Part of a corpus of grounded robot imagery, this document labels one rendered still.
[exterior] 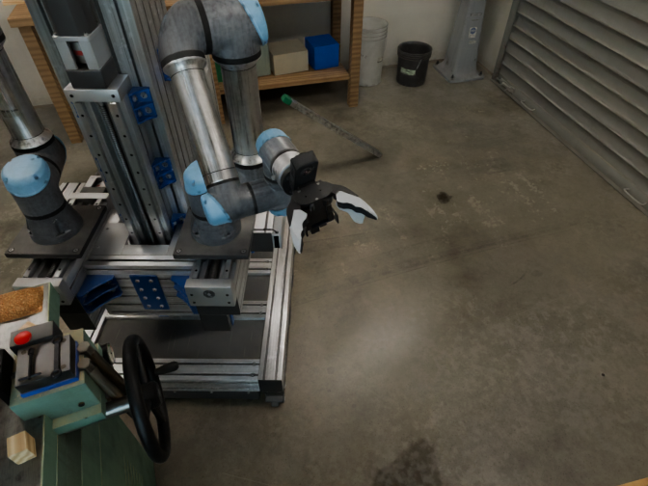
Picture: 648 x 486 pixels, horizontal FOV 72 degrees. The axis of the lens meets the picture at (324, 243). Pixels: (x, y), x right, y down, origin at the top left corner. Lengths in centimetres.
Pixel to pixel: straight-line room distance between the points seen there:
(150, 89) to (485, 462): 170
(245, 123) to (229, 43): 21
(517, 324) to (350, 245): 93
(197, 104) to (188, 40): 13
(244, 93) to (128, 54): 33
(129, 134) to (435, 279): 163
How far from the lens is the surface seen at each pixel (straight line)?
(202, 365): 183
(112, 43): 133
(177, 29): 107
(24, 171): 148
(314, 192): 84
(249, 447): 191
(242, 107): 118
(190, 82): 104
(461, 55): 426
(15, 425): 112
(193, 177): 126
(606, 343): 245
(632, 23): 336
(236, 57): 111
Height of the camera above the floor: 177
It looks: 45 degrees down
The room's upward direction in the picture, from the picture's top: straight up
